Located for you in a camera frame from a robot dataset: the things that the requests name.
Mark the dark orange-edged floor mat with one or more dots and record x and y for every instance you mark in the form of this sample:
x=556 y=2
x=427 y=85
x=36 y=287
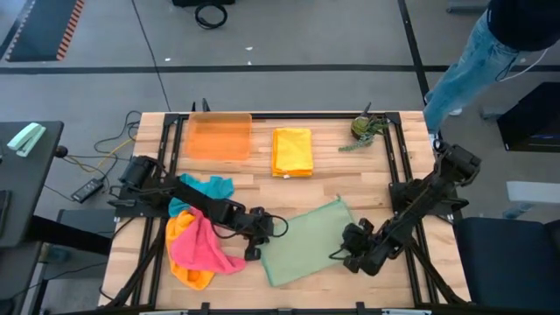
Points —
x=44 y=30

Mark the pink microfiber towel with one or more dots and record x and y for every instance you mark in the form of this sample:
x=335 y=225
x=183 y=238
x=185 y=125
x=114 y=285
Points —
x=201 y=249

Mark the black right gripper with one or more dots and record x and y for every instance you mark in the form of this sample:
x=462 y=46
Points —
x=374 y=251

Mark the white plastic panel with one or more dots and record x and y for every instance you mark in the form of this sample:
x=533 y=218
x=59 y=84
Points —
x=534 y=191

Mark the black cabinet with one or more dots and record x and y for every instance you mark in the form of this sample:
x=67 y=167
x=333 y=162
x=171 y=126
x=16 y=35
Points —
x=534 y=118

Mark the light green microfiber towel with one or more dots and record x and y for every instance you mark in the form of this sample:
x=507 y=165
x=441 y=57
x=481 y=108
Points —
x=306 y=245

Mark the teal microfiber towel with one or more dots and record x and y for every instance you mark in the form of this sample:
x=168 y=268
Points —
x=214 y=186

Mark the black round knob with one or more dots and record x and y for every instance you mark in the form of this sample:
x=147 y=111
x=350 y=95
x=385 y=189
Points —
x=61 y=151

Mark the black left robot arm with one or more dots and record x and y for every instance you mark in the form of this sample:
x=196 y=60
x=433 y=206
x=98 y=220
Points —
x=192 y=199

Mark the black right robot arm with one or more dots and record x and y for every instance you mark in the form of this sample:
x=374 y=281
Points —
x=429 y=197

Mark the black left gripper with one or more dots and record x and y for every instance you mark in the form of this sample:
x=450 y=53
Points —
x=256 y=225

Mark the orange translucent plastic bin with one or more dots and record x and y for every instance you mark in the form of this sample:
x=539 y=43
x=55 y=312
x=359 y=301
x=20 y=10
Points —
x=219 y=135

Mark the dark blue chair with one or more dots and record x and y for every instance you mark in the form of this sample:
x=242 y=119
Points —
x=507 y=262

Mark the orange microfiber towel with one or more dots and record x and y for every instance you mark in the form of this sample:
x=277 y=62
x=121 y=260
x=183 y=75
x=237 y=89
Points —
x=188 y=275
x=289 y=174

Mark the black power adapter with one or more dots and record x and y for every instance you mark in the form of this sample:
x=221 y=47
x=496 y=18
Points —
x=87 y=190

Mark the mint green stapler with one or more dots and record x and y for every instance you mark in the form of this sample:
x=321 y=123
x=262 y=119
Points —
x=26 y=139

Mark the small potted succulent plant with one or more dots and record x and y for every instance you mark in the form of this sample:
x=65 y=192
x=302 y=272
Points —
x=362 y=128

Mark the black side desk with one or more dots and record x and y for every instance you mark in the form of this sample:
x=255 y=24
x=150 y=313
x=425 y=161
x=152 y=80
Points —
x=26 y=192

